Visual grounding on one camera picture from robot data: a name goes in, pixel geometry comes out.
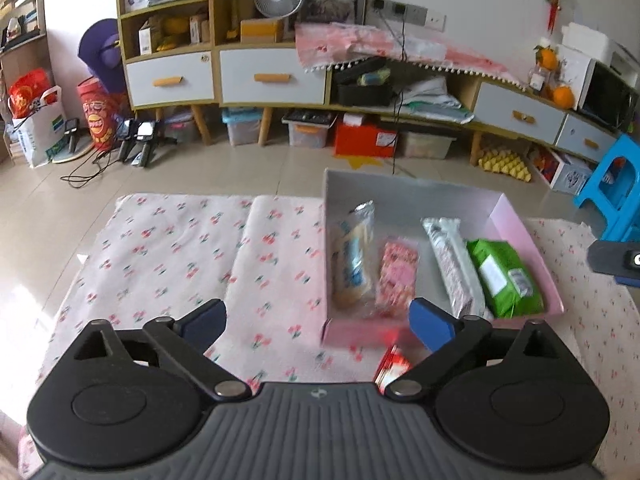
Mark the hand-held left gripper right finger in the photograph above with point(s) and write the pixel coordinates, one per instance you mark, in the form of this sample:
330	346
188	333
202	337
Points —
429	327

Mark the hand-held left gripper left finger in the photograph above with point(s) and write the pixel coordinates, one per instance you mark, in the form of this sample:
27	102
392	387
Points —
206	322

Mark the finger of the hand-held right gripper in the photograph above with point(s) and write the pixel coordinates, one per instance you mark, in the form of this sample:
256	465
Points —
612	260

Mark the red snack packet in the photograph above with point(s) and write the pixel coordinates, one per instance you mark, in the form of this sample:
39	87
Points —
392	372

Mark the pink cardboard box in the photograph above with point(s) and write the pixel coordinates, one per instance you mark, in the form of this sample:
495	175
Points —
400	210

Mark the blue plastic stool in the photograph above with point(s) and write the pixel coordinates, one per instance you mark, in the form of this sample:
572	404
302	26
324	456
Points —
620	220

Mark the pink snack packet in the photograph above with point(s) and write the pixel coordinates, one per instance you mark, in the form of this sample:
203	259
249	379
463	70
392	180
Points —
397	275

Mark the long white snack packet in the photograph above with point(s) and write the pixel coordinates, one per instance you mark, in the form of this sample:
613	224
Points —
452	265

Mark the cherry print tablecloth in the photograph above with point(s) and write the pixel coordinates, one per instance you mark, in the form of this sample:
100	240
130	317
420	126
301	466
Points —
175	260

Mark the green snack packet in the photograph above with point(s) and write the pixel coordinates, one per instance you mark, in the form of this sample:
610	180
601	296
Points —
505	280

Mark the white printed box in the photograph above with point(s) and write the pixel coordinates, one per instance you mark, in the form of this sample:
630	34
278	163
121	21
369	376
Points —
570	177

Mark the cream and blue bread packet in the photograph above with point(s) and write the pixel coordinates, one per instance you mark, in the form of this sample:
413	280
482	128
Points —
352	260

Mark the yellow egg tray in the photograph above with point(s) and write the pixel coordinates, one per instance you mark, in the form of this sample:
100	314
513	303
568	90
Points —
505	162

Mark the black microwave oven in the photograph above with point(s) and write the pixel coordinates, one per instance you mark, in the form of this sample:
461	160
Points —
605	95

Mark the orange fruit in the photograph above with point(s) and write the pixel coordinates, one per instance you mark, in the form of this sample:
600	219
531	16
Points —
562	96
547	58

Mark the low wooden cabinet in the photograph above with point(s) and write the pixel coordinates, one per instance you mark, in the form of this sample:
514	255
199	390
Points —
515	110

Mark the black handheld devices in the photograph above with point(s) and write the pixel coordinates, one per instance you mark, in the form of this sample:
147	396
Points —
137	140

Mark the blue lid storage bin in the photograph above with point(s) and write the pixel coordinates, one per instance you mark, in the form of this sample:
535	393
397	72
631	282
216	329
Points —
242	127

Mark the red cardboard box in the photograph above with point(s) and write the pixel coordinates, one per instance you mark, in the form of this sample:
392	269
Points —
360	140

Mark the white foam box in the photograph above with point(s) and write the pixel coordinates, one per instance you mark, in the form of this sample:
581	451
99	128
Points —
585	40

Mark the red printed bucket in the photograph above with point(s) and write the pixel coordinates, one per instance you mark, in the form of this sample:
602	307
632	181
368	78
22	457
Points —
100	115

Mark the black storage box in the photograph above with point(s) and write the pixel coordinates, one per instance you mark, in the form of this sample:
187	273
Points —
362	92

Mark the tall wooden cabinet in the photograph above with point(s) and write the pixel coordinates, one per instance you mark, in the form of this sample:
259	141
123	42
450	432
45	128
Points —
215	75

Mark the white paper bag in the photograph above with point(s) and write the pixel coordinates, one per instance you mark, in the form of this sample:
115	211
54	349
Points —
37	140

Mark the red plastic bag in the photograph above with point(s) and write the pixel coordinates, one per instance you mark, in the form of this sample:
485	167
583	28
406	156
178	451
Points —
27	95

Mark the pink fringed cloth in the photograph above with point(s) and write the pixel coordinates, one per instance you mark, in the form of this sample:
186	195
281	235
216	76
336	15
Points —
340	45

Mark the brown cardboard box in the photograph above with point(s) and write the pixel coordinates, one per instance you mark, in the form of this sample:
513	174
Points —
260	31

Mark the purple plush item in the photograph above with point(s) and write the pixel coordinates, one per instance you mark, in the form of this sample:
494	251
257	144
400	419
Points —
100	45

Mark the row of wall sockets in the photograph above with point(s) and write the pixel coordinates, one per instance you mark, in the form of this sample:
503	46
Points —
415	12

